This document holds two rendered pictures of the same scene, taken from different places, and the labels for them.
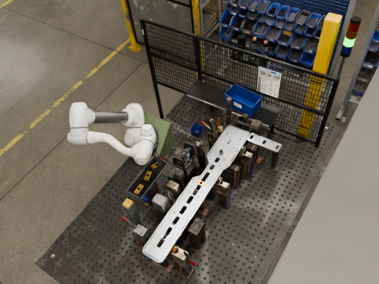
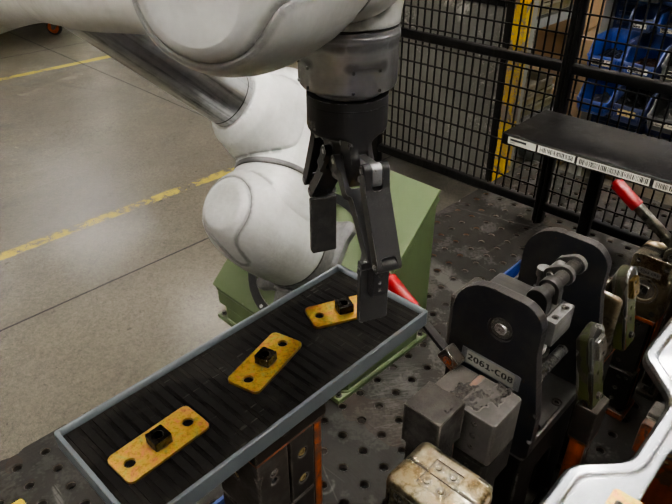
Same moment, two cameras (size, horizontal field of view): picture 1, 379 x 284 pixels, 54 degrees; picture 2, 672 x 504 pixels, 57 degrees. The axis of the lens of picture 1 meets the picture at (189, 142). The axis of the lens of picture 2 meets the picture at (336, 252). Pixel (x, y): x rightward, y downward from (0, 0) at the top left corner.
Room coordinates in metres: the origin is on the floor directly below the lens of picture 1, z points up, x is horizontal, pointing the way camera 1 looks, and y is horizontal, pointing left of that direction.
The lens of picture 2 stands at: (1.16, 0.24, 1.59)
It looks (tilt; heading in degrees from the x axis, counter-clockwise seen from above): 33 degrees down; 6
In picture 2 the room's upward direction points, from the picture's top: straight up
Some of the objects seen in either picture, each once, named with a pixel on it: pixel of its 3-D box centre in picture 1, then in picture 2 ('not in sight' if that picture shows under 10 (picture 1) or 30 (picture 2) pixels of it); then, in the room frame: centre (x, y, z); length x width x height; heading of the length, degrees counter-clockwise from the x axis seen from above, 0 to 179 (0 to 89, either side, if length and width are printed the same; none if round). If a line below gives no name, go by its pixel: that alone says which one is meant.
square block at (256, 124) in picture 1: (255, 135); not in sight; (2.09, -0.60, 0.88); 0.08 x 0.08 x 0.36; 52
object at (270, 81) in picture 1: (268, 81); not in sight; (2.33, -0.75, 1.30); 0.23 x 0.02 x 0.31; 52
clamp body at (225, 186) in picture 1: (224, 194); not in sight; (1.53, -0.22, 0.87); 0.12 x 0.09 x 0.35; 52
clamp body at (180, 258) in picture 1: (183, 262); not in sight; (1.01, 0.16, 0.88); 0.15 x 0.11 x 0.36; 52
